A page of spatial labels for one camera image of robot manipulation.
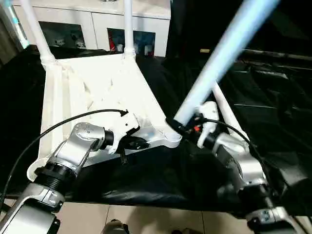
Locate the white plastic table leg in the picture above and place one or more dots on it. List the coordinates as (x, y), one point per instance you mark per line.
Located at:
(128, 29)
(224, 105)
(224, 53)
(35, 29)

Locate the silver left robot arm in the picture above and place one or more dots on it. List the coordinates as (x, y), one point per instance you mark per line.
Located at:
(63, 161)

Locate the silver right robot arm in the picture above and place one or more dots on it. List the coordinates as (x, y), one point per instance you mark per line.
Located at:
(243, 165)

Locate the black mat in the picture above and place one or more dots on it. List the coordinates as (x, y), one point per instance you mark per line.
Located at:
(161, 180)

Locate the white plastic table top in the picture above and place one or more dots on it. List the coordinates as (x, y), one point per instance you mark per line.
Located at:
(97, 92)

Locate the grey left robot foot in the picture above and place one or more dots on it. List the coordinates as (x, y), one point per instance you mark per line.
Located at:
(115, 227)

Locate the grey robot foot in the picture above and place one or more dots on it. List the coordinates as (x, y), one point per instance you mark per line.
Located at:
(115, 227)
(187, 231)

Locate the small gold tag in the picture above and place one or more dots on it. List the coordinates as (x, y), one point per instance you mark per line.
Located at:
(205, 50)

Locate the grey right robot foot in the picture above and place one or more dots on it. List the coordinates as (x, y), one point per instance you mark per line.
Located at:
(187, 231)

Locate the black metal bar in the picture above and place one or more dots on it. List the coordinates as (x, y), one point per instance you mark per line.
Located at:
(278, 53)

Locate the white cabinet with glass doors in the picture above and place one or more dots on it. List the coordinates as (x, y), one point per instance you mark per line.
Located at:
(92, 17)

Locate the grey curtain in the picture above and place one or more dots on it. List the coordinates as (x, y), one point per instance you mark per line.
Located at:
(7, 41)

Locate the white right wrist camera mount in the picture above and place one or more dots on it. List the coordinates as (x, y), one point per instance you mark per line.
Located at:
(209, 119)

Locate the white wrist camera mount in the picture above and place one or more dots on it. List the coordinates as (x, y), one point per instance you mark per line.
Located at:
(209, 119)
(124, 127)

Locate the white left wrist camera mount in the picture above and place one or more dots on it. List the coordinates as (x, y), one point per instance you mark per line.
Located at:
(124, 127)

